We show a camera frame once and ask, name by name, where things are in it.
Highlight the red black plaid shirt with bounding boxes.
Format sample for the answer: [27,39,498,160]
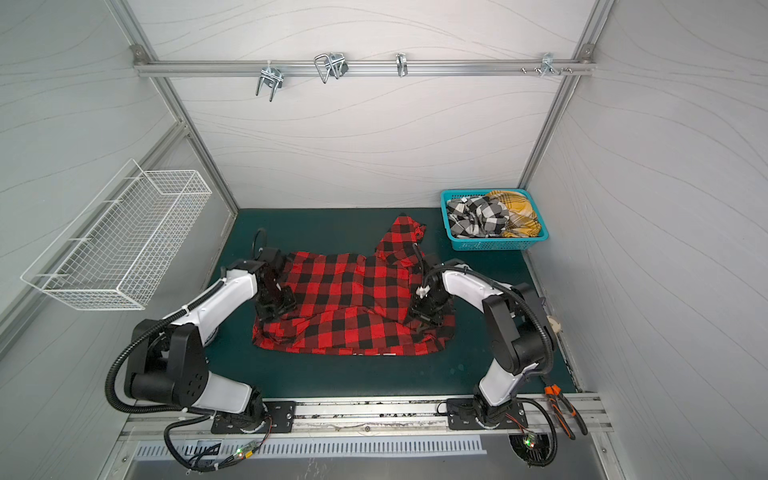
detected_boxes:
[252,214,456,356]

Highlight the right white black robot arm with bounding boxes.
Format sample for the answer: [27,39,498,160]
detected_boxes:
[409,260,556,428]

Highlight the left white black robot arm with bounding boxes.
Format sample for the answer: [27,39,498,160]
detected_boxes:
[104,247,296,426]

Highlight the black white plaid shirt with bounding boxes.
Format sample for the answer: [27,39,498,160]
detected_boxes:
[445,196,510,239]

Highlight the teal plastic basket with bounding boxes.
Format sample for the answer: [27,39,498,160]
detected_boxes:
[440,188,549,251]

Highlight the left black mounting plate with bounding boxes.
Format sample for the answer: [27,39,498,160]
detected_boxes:
[210,400,296,435]

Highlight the black mounting plate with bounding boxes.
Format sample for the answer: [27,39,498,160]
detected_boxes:
[210,400,296,435]
[445,396,528,431]

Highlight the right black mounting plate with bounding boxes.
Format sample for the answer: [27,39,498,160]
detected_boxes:
[445,396,528,431]

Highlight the yellow plaid shirt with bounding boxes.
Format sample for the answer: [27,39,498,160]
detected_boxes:
[486,190,543,238]

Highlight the beige cylinder object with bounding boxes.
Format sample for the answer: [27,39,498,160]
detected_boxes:
[548,317,562,334]

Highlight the orange black pliers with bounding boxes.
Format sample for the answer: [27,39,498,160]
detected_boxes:
[544,384,589,440]

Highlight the metal U-bolt clamp left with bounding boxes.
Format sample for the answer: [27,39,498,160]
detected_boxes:
[255,61,284,102]

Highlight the metal u-bolt clamp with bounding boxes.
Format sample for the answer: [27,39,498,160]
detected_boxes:
[255,61,284,102]
[313,52,349,84]

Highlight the metal U-bolt clamp middle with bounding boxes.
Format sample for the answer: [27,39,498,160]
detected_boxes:
[313,52,349,84]

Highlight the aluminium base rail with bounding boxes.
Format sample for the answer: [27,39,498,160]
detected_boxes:
[119,392,614,442]

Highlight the white wire basket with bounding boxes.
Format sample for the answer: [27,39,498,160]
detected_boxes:
[20,159,212,311]

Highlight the white slotted cable duct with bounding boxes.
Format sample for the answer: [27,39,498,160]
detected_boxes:
[133,435,487,461]

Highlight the small metal ring clamp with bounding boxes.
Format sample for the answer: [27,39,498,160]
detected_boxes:
[395,53,408,78]

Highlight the metal bracket with bolts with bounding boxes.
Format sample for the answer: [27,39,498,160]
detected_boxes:
[520,53,573,77]

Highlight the aluminium cross rail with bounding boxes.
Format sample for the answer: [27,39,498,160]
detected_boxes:
[134,57,597,78]

